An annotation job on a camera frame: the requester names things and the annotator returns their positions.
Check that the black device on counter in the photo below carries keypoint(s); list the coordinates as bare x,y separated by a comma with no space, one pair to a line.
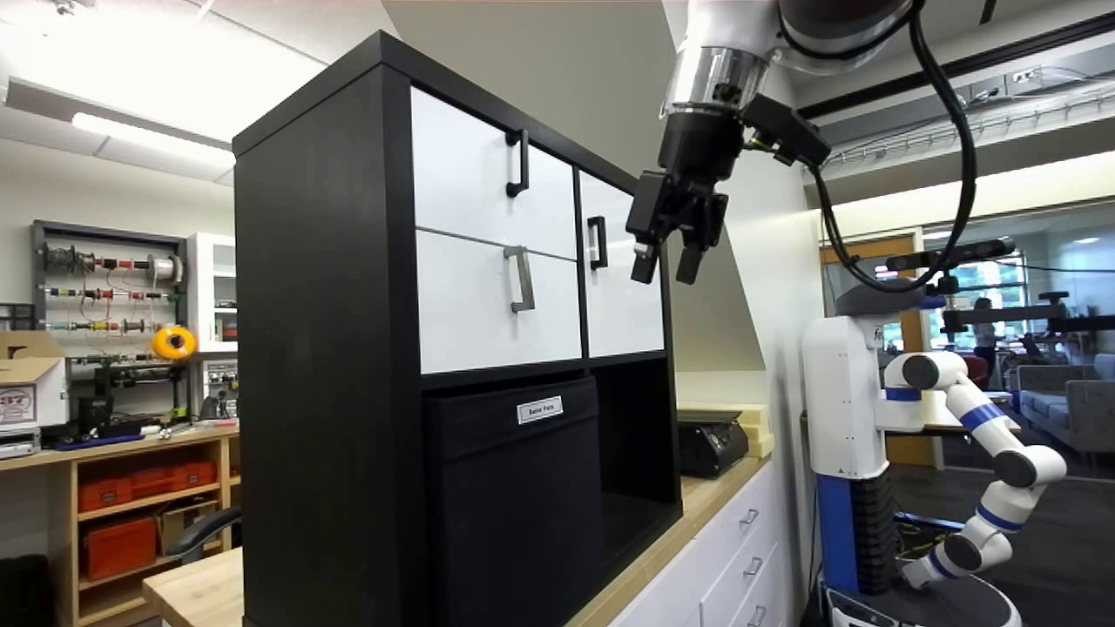
707,443

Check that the white wall shelf cabinet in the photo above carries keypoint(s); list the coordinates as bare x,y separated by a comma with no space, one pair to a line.
216,289

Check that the black benchtop machine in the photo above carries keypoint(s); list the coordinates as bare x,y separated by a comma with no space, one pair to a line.
110,400

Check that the blue sofa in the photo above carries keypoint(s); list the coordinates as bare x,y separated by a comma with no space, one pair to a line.
1064,400

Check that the long red toolbox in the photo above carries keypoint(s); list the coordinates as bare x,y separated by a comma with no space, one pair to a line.
144,480

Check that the white blue mobile robot arm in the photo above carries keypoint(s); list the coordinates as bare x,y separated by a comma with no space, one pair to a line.
988,436

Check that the black wooden kitchen cabinet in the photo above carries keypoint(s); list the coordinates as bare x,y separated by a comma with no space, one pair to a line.
315,349

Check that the yellow filament spool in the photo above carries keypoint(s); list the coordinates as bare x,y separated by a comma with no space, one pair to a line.
175,343

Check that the grey wall tool rack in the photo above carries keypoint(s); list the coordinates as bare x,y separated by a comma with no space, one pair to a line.
107,281

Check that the black fabric storage bin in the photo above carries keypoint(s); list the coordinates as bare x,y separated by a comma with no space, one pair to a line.
510,522

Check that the small red toolbox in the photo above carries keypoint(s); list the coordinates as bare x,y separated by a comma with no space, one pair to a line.
121,549

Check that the white cabinet door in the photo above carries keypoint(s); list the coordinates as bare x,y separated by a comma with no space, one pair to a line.
622,313

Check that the white counter with drawers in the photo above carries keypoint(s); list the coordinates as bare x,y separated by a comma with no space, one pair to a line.
718,558

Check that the light wooden table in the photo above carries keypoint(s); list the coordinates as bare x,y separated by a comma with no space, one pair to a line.
204,592

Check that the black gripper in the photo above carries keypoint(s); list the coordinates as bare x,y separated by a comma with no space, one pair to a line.
703,151

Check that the white blue mobile robot body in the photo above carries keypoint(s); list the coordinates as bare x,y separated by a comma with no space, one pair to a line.
840,404

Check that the yellow foam block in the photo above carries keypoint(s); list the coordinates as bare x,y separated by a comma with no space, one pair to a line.
759,434

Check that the wooden workbench with shelves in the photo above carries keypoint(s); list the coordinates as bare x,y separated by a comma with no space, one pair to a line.
57,508

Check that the white cardboard box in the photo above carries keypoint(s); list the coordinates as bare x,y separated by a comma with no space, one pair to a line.
29,400

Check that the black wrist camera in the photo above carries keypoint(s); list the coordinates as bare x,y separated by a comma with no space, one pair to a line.
787,129

